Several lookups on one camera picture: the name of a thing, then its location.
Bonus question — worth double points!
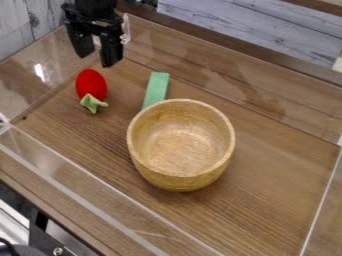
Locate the black cable bottom left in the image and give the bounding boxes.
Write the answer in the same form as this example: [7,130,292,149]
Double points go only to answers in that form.
[0,238,19,256]

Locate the wooden bowl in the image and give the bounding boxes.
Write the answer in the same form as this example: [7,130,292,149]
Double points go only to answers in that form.
[127,99,237,192]

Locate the clear acrylic tray walls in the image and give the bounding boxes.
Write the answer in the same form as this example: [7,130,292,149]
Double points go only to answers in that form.
[0,18,342,256]

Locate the green rectangular block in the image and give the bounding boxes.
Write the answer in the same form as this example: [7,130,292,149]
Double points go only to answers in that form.
[142,72,170,108]

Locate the black metal table bracket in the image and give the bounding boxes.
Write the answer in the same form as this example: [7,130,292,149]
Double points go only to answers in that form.
[28,211,91,256]

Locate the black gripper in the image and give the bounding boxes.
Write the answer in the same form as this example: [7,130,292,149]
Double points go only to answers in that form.
[62,0,123,68]

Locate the red plush fruit green stem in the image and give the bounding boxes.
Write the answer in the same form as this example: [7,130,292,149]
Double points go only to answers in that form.
[75,69,109,114]

